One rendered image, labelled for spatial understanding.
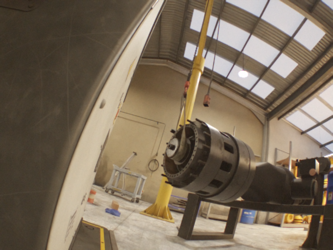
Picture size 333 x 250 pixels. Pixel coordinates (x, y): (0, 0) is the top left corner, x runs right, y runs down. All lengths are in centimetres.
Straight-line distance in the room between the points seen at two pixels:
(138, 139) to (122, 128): 90
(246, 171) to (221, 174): 23
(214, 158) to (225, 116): 749
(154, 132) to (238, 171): 650
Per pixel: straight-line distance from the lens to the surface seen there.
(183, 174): 112
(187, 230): 238
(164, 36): 869
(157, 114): 788
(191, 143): 119
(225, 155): 116
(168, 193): 372
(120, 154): 742
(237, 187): 131
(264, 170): 181
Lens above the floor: 53
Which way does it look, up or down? 22 degrees up
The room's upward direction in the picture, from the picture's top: 17 degrees clockwise
